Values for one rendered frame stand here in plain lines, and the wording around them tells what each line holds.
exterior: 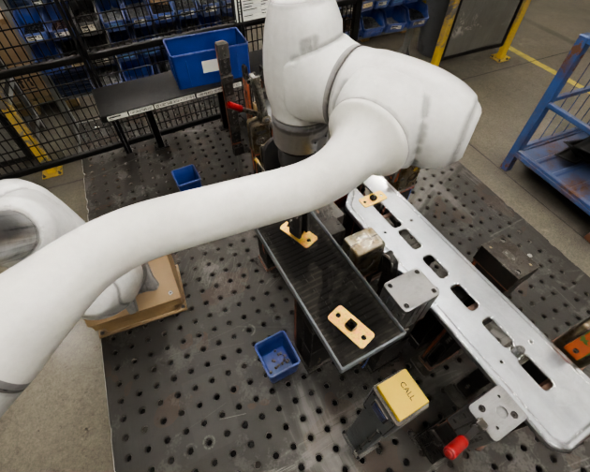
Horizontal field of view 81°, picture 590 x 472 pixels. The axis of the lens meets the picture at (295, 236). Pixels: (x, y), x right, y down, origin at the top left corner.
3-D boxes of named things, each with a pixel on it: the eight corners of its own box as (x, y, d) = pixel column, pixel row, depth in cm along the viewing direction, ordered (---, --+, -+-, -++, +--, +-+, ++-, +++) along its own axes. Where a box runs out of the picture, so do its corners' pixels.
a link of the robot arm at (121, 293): (114, 315, 99) (92, 347, 78) (61, 271, 94) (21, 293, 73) (157, 273, 100) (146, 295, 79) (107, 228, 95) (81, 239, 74)
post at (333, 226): (332, 303, 117) (346, 228, 85) (319, 310, 115) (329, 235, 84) (324, 291, 119) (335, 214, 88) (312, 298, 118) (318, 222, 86)
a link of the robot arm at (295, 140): (343, 109, 53) (339, 141, 57) (299, 88, 57) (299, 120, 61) (302, 136, 49) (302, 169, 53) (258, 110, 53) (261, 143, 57)
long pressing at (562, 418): (626, 403, 71) (632, 401, 70) (553, 465, 64) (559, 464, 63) (300, 90, 146) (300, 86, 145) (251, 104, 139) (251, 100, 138)
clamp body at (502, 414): (464, 448, 91) (540, 421, 63) (431, 473, 88) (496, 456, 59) (438, 413, 96) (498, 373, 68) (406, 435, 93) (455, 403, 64)
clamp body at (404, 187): (405, 229, 137) (434, 160, 109) (380, 242, 133) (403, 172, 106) (390, 214, 142) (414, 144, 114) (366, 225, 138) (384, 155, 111)
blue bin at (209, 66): (252, 75, 145) (248, 42, 135) (179, 90, 138) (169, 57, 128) (240, 58, 155) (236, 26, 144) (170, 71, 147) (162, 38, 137)
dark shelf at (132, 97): (313, 67, 155) (313, 61, 153) (103, 124, 129) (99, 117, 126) (289, 48, 167) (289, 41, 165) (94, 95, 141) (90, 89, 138)
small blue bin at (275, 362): (301, 371, 103) (302, 361, 96) (271, 388, 100) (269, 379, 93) (284, 340, 109) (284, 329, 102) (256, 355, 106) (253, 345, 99)
